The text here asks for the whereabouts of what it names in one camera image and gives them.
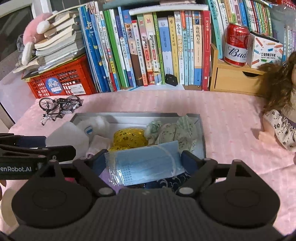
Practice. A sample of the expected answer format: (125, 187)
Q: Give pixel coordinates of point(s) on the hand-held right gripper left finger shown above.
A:
(100, 163)

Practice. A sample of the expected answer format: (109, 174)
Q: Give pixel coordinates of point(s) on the grey plush toy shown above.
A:
(20, 44)

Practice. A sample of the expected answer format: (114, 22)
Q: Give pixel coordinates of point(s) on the gold sequin cloth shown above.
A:
(128, 139)

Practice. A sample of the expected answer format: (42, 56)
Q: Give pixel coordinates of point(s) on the black model bicycle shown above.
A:
(61, 104)

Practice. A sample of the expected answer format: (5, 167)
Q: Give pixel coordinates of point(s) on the red plastic crate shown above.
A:
(69, 76)

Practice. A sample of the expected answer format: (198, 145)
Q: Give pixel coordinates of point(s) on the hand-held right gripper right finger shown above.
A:
(188, 162)

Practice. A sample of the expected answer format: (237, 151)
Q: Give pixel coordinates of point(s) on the wooden drawer box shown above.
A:
(231, 78)

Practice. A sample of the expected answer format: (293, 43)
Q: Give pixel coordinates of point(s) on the flat books atop book row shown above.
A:
(150, 4)

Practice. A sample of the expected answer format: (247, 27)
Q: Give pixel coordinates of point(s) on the brown-haired doll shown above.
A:
(281, 92)

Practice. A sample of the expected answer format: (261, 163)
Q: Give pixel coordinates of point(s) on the red drink can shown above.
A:
(236, 44)

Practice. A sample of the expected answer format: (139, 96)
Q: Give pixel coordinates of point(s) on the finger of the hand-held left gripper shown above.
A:
(60, 153)
(30, 141)

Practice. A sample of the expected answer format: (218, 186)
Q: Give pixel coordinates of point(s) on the blue face mask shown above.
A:
(143, 162)

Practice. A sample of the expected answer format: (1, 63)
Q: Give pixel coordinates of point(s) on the row of thin upright books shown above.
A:
(256, 16)

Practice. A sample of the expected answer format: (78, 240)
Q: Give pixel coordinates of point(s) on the green checked cloth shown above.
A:
(152, 129)

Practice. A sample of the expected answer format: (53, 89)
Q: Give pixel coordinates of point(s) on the dark patterned cloth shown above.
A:
(161, 182)

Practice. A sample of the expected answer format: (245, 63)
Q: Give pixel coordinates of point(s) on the pink knotted cloth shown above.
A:
(70, 180)

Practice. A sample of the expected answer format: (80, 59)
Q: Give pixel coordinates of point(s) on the small black case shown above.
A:
(171, 79)

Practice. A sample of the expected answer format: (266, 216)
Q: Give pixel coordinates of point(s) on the stack of lying books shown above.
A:
(60, 44)

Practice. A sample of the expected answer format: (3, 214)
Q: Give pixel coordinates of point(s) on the pink plush rabbit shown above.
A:
(32, 30)

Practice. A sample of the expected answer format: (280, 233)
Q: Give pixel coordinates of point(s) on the white printed carton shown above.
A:
(263, 51)

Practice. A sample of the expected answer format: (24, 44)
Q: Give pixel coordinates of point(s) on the grey cardboard box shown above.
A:
(129, 119)

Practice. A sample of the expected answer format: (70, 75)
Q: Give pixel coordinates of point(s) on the white plush toy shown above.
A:
(94, 126)

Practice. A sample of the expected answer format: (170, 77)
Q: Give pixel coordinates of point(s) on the green patterned cloth mask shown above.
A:
(178, 132)

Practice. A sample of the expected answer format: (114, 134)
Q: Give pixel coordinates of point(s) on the row of colourful upright books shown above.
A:
(148, 46)

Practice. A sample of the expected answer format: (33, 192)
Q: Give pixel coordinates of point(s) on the white face masks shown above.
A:
(67, 139)

